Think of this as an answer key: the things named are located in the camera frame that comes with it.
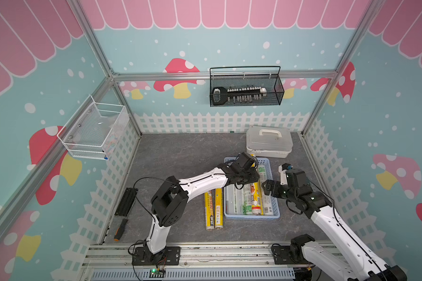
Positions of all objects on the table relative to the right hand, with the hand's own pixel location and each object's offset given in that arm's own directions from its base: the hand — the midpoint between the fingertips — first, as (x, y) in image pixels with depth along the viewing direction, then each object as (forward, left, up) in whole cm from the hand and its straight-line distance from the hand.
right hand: (270, 185), depth 81 cm
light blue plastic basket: (+10, -3, -9) cm, 14 cm away
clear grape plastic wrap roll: (-3, +10, -10) cm, 14 cm away
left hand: (+4, +5, -1) cm, 6 cm away
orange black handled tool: (-16, +69, -11) cm, 72 cm away
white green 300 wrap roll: (-1, +14, -10) cm, 17 cm away
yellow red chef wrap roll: (-7, +24, -10) cm, 27 cm away
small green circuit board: (-32, +51, -16) cm, 62 cm away
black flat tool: (-2, +71, -11) cm, 72 cm away
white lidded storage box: (+30, -6, -3) cm, 30 cm away
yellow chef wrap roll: (-6, +29, -10) cm, 31 cm away
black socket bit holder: (+40, +22, +22) cm, 51 cm away
